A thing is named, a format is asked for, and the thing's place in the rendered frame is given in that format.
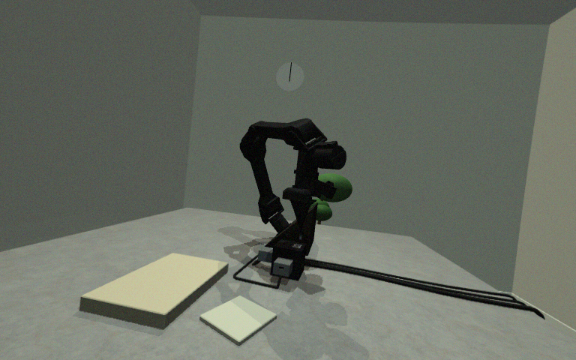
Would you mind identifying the beige flat rectangular slab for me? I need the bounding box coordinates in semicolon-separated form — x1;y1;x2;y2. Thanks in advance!
79;253;229;329

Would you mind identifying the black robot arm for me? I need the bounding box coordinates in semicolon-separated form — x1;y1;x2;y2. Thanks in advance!
240;118;347;235

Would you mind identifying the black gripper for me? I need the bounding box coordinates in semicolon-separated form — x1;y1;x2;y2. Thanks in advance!
282;166;321;226

